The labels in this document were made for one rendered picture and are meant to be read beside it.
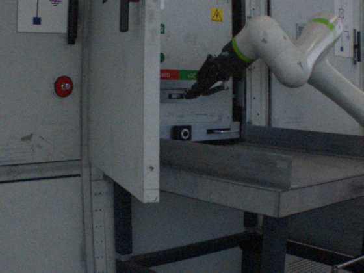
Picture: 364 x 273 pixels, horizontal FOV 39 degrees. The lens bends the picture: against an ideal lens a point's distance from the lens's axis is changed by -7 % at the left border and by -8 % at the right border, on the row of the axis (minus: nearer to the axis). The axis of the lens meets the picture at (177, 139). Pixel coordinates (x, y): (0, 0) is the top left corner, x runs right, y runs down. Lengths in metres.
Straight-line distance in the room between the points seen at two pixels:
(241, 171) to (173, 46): 0.71
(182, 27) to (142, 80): 0.86
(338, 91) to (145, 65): 1.08
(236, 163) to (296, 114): 0.96
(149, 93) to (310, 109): 1.31
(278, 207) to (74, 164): 0.69
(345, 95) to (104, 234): 0.95
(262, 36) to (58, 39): 0.56
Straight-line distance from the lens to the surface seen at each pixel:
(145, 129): 0.98
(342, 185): 1.27
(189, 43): 1.84
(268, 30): 1.49
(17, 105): 1.46
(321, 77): 1.94
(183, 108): 1.82
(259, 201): 1.13
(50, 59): 1.49
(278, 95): 2.05
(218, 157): 1.25
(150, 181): 0.99
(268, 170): 1.14
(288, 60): 1.50
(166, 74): 1.77
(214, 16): 1.92
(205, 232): 1.89
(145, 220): 1.73
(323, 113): 2.28
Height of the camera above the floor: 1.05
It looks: 6 degrees down
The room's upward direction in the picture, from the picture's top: straight up
